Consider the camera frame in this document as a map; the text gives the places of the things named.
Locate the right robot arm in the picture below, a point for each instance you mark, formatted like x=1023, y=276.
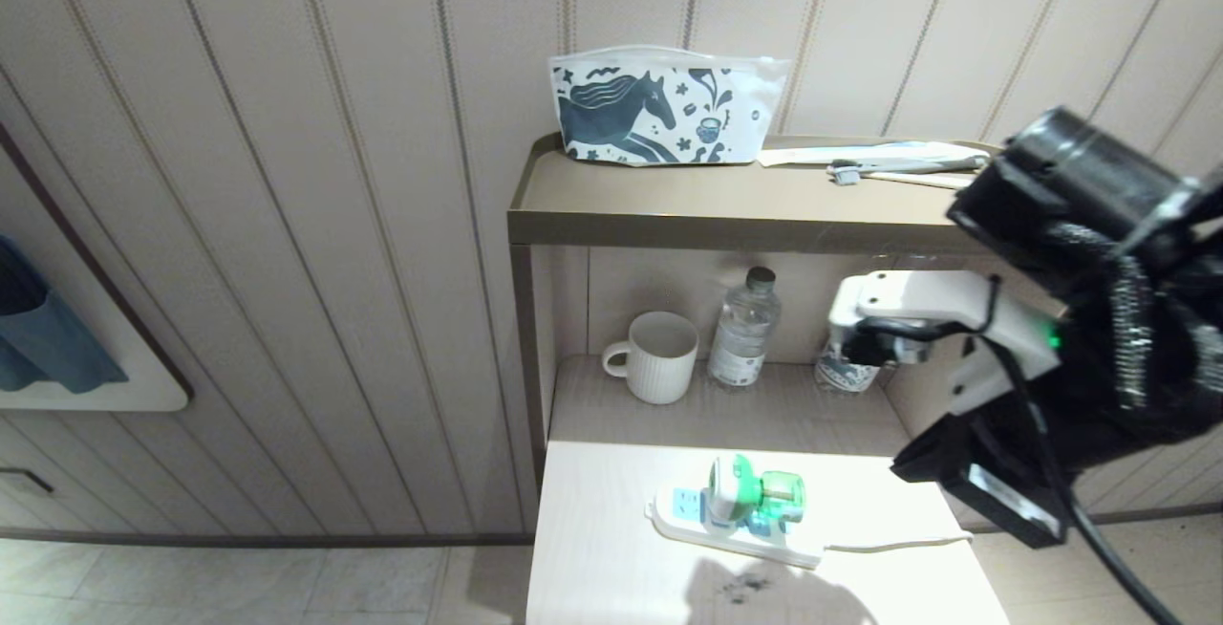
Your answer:
x=1118, y=252

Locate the white ribbed mug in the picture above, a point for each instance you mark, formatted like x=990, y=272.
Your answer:
x=661, y=359

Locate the clear plastic water bottle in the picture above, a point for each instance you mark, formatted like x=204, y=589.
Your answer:
x=743, y=334

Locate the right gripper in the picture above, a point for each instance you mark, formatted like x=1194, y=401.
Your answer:
x=984, y=458

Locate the white toothbrush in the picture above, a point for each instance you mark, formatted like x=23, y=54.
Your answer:
x=908, y=166

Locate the white power strip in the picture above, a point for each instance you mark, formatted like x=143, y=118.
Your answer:
x=680, y=520

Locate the clear bottle with blue label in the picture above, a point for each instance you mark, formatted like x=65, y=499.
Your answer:
x=843, y=375

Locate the blue cloth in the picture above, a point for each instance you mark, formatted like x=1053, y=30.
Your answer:
x=48, y=343

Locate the horse print white pouch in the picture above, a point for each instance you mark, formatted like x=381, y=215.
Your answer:
x=611, y=114

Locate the tan shelf unit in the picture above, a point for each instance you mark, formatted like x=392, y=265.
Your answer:
x=688, y=200

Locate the white toothpaste tube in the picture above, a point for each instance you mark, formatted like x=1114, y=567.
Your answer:
x=841, y=154

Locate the green mosquito repellent device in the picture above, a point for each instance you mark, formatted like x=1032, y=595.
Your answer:
x=738, y=489

